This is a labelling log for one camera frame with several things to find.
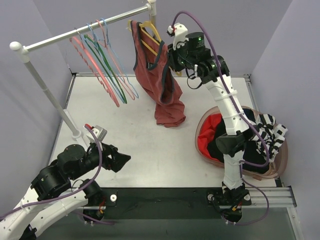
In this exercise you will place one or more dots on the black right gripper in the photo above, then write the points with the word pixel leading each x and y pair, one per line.
pixel 172 58

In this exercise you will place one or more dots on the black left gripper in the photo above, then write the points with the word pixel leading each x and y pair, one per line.
pixel 110 158

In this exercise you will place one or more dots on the maroon tank top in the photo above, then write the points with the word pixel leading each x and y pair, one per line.
pixel 154 75

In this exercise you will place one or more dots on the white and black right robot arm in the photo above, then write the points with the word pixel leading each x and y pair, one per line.
pixel 215 76

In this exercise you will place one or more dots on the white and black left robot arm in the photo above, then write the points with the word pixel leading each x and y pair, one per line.
pixel 47 199

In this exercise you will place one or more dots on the green velvet hanger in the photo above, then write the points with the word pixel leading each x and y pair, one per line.
pixel 102 59

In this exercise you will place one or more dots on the pink scalloped hanger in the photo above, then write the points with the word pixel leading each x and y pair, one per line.
pixel 94 67

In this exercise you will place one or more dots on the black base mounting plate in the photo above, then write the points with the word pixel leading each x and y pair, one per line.
pixel 161 203

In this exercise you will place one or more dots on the red garment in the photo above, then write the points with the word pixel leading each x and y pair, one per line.
pixel 205 135

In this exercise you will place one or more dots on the black white striped garment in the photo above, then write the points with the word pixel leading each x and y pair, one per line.
pixel 271 132

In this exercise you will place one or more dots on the pink laundry basket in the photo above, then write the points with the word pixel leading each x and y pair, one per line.
pixel 276 168

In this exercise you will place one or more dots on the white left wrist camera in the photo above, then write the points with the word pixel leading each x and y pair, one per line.
pixel 99 132

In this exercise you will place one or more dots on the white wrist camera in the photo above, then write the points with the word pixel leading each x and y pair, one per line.
pixel 179 32
pixel 99 132

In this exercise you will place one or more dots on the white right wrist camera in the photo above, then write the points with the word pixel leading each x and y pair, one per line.
pixel 179 32

